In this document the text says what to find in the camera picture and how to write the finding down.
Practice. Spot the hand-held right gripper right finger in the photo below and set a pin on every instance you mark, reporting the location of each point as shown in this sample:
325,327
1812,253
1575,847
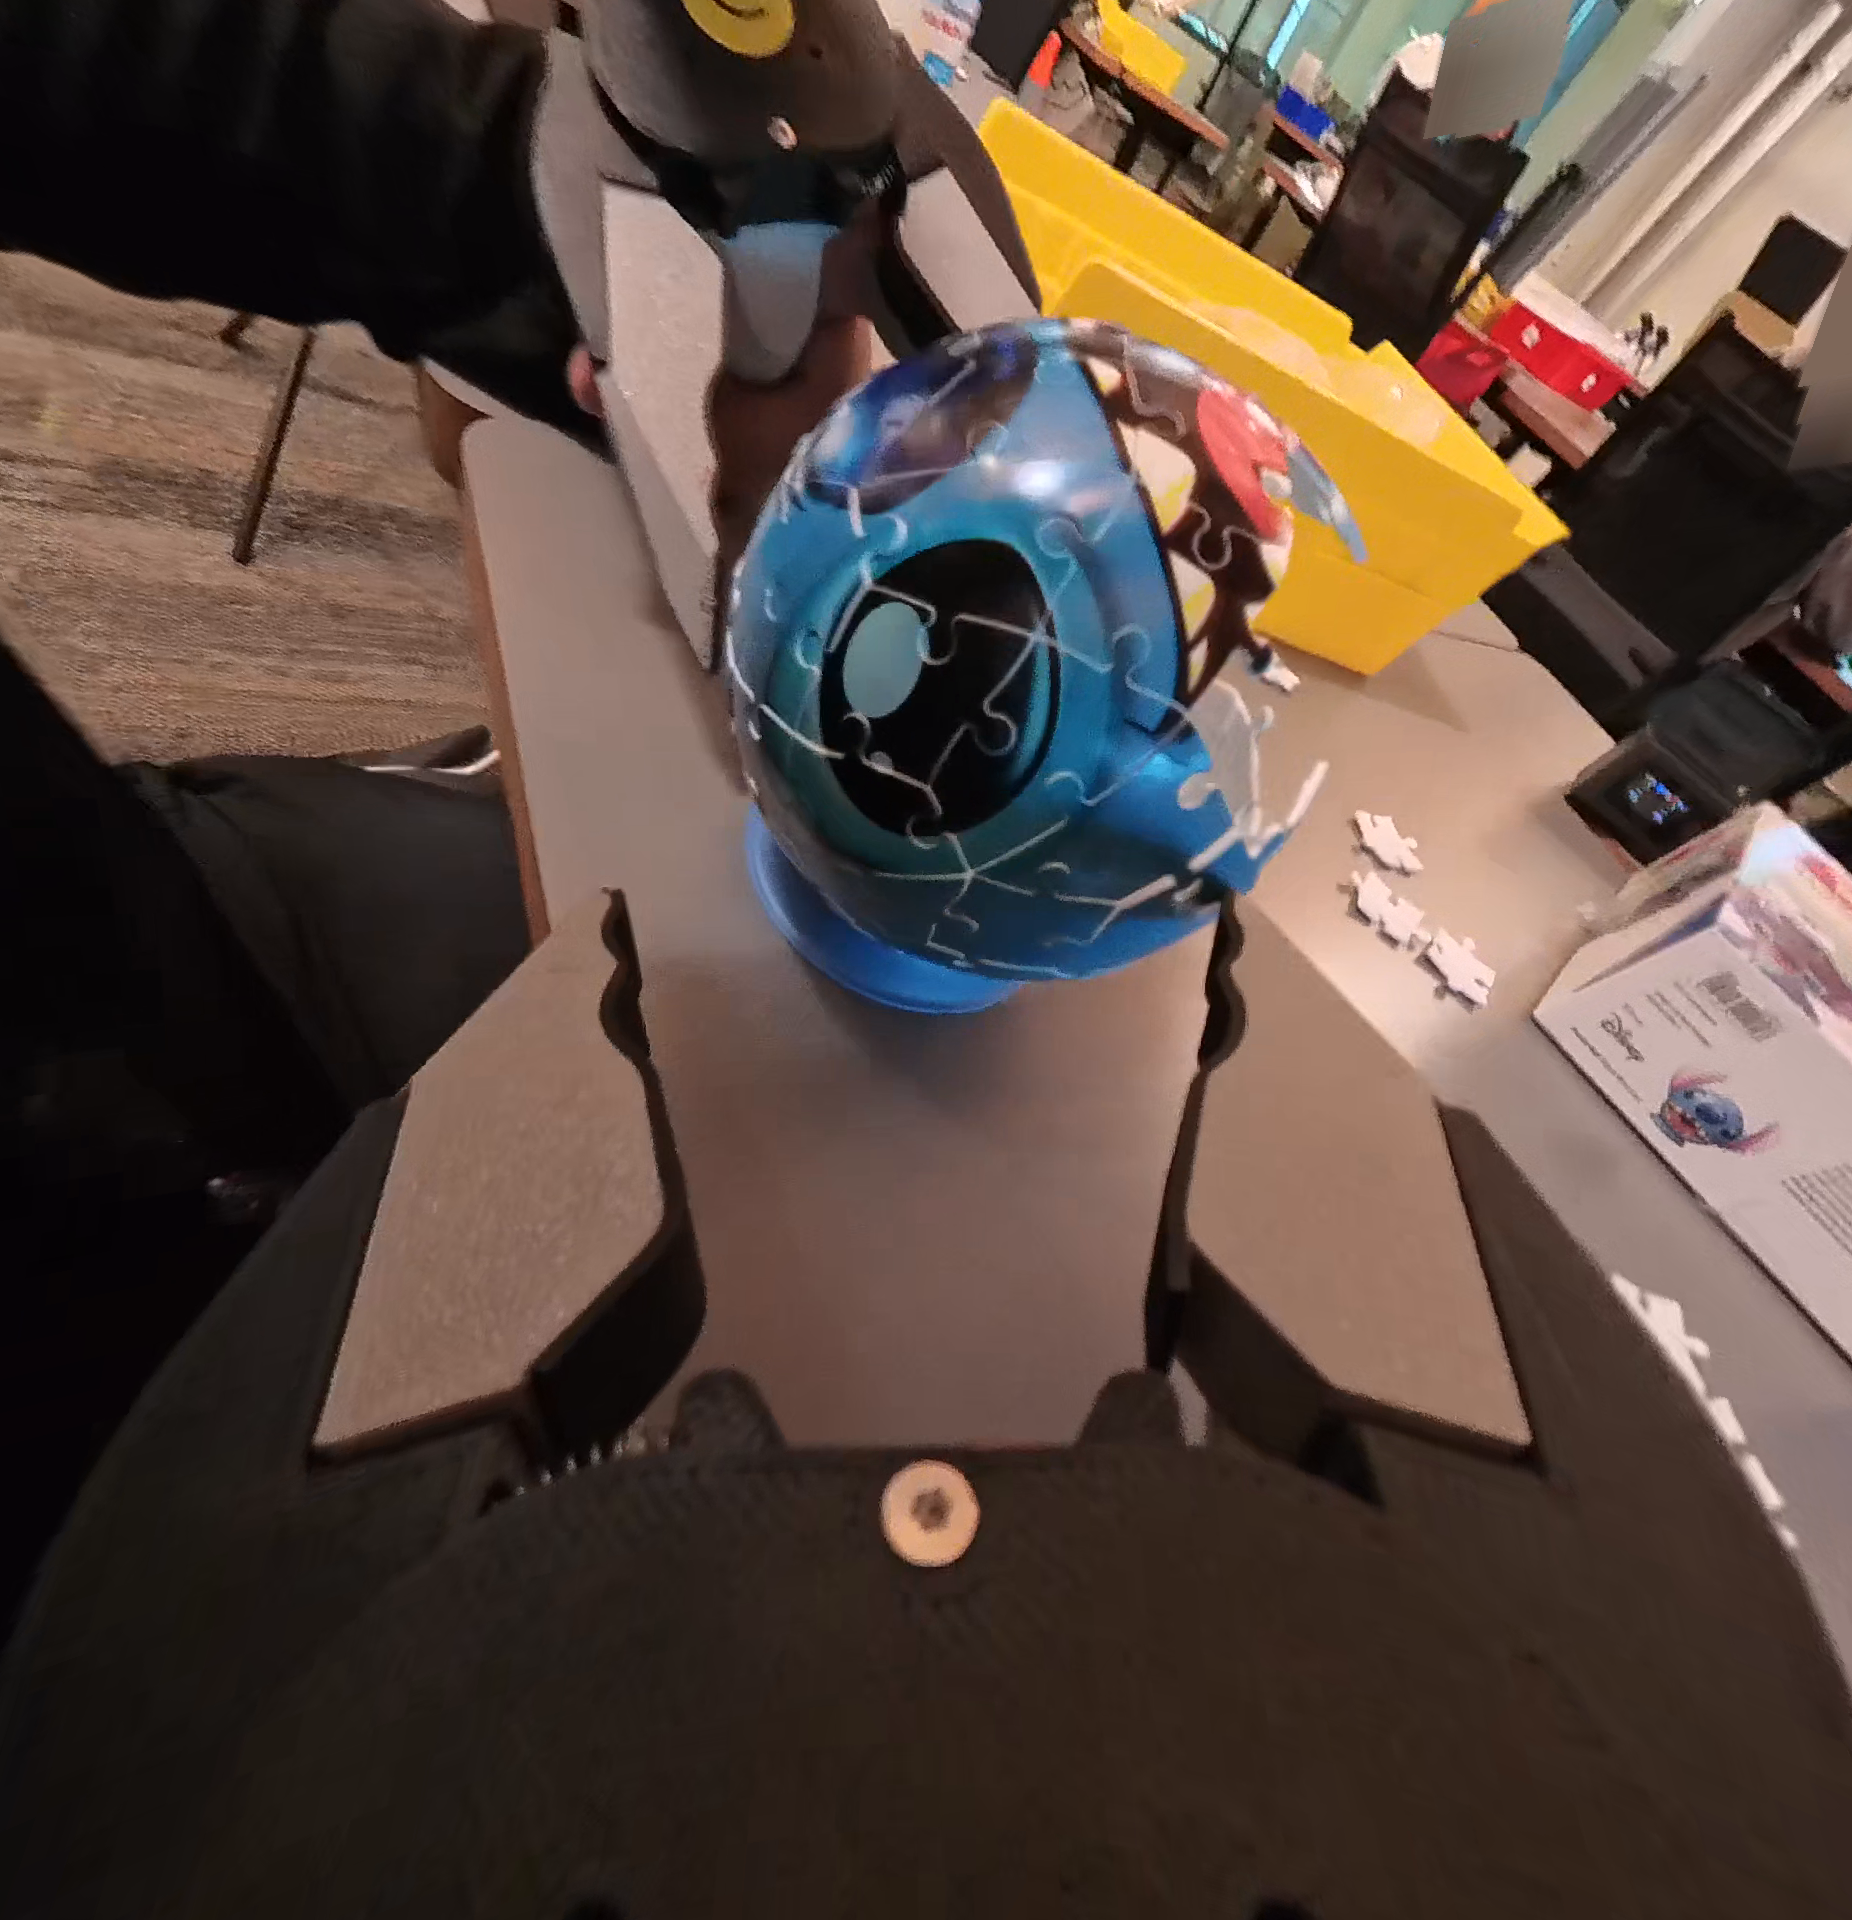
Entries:
1344,1245

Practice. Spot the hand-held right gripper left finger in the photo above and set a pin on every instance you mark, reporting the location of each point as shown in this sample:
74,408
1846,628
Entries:
491,1200

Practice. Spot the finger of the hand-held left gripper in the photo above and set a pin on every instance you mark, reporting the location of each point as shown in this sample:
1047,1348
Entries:
656,389
964,262

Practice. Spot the blue monster puzzle ball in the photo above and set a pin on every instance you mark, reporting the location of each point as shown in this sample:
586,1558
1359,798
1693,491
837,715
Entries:
942,674

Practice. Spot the person's left forearm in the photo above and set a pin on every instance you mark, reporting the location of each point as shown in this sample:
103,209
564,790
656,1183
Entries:
266,149

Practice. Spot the person's left hand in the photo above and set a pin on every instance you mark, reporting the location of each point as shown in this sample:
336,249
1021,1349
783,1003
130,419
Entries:
761,434

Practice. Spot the black tripod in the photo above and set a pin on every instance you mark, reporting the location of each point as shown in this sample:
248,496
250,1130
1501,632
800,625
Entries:
272,451

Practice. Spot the person's black top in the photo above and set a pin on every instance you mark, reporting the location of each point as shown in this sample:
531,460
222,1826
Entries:
189,931

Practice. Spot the black mesh office chair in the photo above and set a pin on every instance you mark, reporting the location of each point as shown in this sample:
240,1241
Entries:
1405,225

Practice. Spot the yellow plastic bin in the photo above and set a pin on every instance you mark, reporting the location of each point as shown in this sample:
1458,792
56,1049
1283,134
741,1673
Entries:
1405,493

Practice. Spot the black device with screen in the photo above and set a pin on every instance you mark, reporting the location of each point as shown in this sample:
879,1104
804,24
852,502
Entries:
1660,796

